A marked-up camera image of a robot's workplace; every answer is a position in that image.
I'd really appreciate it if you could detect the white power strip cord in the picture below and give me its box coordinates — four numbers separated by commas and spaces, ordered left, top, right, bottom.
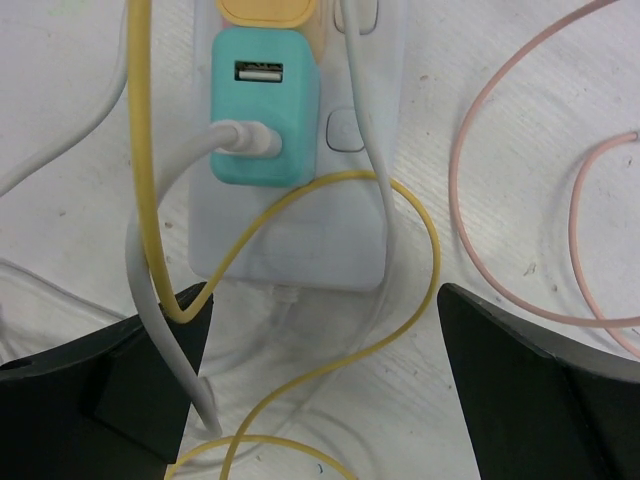
0, 259, 391, 480

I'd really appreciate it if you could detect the white power strip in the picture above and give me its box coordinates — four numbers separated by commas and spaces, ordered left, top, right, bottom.
189, 1, 387, 291

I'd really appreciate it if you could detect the yellow charging cable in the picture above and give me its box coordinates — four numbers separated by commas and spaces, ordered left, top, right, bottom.
127, 0, 442, 480

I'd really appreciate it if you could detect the yellow cube plug near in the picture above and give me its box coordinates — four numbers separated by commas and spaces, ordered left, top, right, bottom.
215, 0, 326, 59

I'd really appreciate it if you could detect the pink charging cable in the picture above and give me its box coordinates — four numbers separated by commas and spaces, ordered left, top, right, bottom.
448, 0, 640, 361

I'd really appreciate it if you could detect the teal cube plug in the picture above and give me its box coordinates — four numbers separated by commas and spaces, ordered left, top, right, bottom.
210, 27, 320, 188

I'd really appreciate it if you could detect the white usb charging cable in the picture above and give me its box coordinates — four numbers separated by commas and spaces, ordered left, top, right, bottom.
0, 0, 396, 436

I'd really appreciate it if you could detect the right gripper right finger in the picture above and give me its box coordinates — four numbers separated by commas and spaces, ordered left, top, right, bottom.
437, 283, 639, 479

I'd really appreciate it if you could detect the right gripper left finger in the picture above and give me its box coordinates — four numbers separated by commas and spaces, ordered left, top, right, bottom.
1, 316, 191, 479

